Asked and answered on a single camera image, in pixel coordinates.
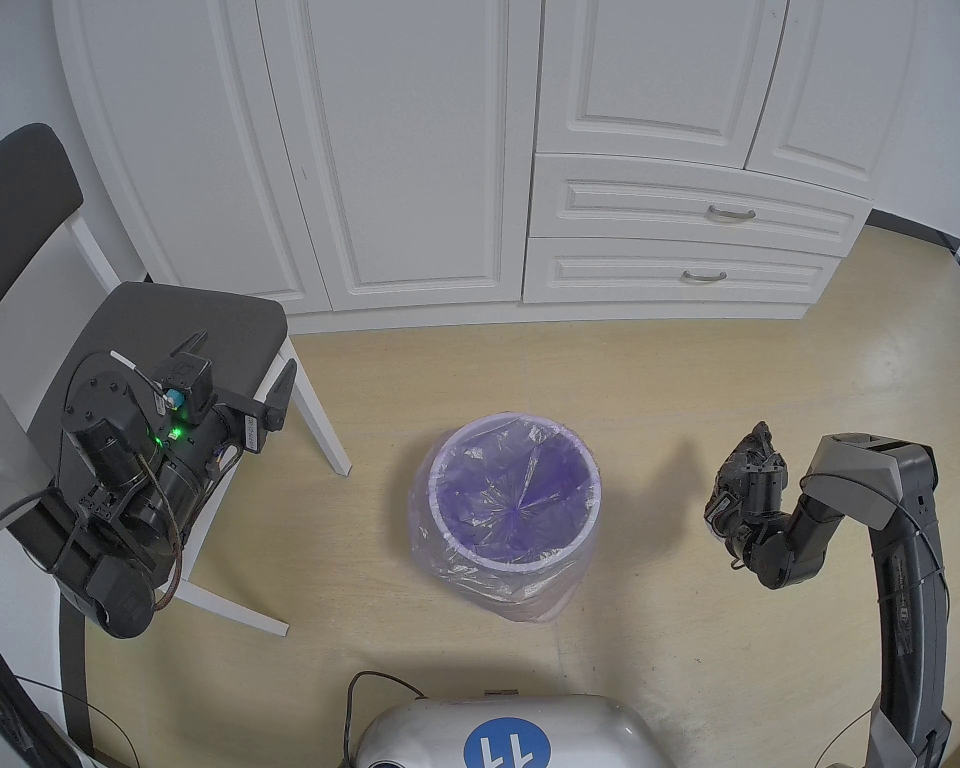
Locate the white chair with grey seat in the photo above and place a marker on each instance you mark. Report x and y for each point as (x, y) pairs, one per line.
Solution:
(187, 322)

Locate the white wardrobe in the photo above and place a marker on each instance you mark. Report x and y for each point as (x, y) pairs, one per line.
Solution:
(420, 150)

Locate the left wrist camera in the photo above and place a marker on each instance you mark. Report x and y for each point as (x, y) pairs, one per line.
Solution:
(187, 382)

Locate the white trash bin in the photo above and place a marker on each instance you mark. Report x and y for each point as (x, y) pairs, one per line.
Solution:
(517, 566)

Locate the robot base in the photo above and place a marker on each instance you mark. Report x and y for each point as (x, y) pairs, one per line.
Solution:
(562, 731)

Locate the purple plastic bag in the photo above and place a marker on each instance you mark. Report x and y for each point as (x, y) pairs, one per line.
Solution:
(517, 495)

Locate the black plastic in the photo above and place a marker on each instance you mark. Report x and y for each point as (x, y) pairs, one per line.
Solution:
(754, 446)

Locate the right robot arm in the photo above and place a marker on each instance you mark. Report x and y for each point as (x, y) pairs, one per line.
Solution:
(870, 480)

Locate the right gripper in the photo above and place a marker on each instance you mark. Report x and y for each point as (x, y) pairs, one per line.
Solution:
(726, 502)

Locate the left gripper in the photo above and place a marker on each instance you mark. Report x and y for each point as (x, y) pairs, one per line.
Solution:
(202, 457)

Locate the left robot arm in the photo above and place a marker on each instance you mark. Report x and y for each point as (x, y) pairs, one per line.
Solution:
(112, 465)

